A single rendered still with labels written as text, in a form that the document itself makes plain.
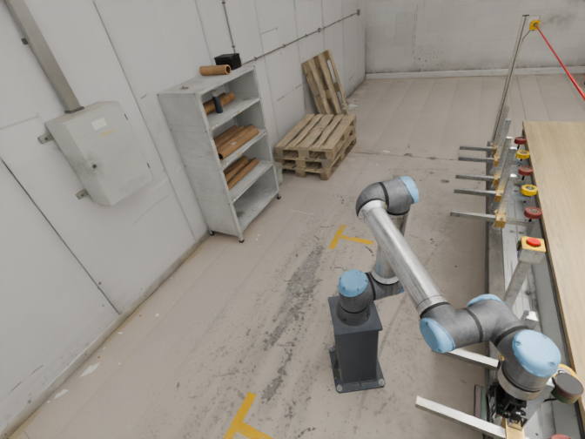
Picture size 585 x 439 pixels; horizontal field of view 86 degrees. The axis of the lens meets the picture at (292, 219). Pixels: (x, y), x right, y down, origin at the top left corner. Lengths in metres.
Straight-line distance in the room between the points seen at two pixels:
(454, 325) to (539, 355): 0.17
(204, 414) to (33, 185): 1.80
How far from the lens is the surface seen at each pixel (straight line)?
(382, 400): 2.29
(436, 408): 1.37
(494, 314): 0.98
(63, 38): 2.69
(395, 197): 1.26
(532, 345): 0.95
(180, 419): 2.48
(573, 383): 1.18
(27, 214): 2.56
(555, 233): 2.12
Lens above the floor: 2.10
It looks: 36 degrees down
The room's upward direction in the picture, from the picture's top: 10 degrees counter-clockwise
